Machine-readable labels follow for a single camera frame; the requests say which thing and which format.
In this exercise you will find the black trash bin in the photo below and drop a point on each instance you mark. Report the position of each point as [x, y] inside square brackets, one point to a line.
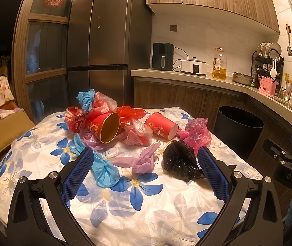
[238, 129]

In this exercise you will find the red orange plastic bag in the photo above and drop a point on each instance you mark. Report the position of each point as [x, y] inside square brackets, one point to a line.
[128, 116]

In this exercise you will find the large red gold paper cup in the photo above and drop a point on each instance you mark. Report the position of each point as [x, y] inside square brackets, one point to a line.
[104, 127]

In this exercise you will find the pink plastic bag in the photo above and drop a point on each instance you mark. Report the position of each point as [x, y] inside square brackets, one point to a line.
[196, 134]

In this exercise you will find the floral blue white tablecloth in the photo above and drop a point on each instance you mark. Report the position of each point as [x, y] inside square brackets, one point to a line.
[150, 209]

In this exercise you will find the dark steel refrigerator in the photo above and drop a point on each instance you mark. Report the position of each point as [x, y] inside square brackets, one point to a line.
[107, 39]

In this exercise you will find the black air fryer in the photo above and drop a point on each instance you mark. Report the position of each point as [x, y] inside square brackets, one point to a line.
[162, 58]

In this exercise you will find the wooden lower cabinets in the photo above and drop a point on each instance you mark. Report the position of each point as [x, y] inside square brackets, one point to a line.
[202, 101]

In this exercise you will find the white slow cooker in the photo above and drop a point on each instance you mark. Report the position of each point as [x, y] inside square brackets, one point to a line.
[194, 66]

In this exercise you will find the lilac plastic bag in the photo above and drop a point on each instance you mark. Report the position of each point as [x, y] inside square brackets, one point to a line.
[142, 165]

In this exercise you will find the black plastic bag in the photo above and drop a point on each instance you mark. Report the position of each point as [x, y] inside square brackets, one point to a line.
[179, 159]

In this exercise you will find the blue knotted plastic bag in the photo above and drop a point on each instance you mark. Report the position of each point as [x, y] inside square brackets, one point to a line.
[86, 100]

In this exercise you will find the white rice spoon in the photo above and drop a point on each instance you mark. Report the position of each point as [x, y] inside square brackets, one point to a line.
[273, 71]

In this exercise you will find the cooking oil bottle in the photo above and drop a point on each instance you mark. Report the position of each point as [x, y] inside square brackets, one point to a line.
[219, 70]

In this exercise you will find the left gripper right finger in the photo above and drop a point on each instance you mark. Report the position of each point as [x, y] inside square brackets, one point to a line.
[251, 213]

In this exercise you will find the wooden glass door cabinet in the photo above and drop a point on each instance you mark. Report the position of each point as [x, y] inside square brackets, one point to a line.
[39, 57]

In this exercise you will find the small red paper cup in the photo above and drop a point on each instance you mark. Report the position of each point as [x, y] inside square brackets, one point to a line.
[162, 126]

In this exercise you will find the chair with floral cover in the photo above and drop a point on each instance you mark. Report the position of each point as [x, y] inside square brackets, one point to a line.
[14, 122]

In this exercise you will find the light blue plastic bag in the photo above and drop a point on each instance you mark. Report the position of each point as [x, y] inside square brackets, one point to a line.
[106, 174]

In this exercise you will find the black dish rack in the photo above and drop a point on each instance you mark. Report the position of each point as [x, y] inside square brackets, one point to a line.
[262, 61]

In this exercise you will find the hanging metal spatula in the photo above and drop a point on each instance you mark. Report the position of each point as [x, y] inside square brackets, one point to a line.
[289, 49]

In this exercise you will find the red printed clear bag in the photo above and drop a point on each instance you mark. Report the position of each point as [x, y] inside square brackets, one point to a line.
[74, 116]

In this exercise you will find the red white clear bag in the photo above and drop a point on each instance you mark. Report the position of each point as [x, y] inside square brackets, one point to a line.
[136, 133]

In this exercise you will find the steel bowl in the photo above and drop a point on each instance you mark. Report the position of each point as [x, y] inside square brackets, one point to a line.
[242, 78]

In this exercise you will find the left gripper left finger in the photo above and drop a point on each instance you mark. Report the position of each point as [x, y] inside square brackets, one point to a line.
[27, 224]

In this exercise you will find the pink utensil basket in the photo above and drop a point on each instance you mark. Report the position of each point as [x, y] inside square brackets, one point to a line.
[267, 86]

